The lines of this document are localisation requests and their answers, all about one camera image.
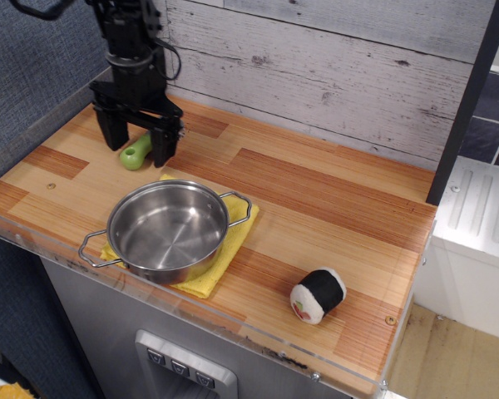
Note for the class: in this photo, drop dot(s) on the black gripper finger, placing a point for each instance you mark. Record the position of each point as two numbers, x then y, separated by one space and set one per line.
113 128
164 144

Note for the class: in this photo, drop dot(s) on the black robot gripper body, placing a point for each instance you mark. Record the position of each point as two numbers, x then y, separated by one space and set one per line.
156 114

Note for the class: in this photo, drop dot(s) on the green handled grey spatula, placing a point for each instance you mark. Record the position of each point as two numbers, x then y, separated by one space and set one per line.
134 155

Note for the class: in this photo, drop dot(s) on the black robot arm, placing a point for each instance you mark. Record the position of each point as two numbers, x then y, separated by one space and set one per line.
137 92

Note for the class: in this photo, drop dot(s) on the stainless steel pot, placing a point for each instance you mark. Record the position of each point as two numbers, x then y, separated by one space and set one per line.
166 230

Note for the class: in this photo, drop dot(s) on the yellow cloth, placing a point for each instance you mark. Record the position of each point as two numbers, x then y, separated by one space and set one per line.
233 245

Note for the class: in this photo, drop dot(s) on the clear acrylic front guard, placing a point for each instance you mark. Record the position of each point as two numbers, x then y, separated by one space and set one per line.
107 306

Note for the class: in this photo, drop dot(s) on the plush sushi roll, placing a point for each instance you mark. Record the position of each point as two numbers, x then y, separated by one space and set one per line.
318 293

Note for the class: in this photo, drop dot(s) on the silver dispenser panel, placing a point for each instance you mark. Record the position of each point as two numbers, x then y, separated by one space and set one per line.
172 371

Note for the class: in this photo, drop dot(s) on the yellow object bottom left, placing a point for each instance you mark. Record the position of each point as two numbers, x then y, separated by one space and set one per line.
14 391

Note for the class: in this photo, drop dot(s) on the white ribbed cabinet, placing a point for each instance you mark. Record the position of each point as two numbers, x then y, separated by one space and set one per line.
459 276

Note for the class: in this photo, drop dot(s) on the dark left post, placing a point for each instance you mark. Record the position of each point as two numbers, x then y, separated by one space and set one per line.
135 51

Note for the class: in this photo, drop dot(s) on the dark post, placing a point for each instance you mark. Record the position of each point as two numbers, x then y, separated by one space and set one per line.
478 77
135 51

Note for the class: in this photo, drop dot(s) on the dark right post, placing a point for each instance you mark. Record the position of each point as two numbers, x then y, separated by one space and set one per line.
478 77

